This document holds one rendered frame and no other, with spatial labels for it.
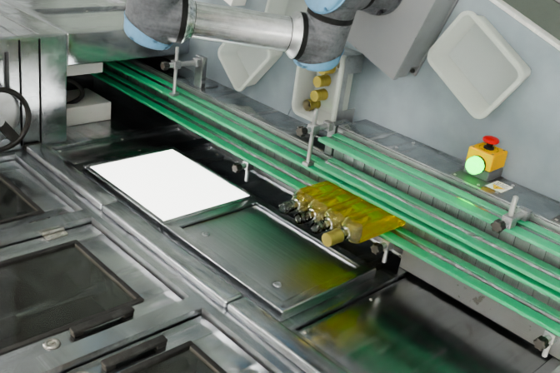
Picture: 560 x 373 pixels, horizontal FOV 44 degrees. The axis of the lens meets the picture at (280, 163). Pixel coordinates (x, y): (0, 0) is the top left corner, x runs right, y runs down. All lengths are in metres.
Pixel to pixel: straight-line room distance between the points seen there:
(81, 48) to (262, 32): 0.88
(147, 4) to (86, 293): 0.68
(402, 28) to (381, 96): 0.27
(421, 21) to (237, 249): 0.74
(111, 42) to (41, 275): 0.95
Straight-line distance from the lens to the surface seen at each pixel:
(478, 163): 1.72
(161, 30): 1.60
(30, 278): 1.76
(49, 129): 2.41
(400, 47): 1.80
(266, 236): 1.89
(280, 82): 2.26
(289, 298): 1.64
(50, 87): 2.36
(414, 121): 1.93
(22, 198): 2.12
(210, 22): 1.62
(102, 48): 2.42
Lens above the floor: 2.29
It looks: 42 degrees down
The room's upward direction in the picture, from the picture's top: 105 degrees counter-clockwise
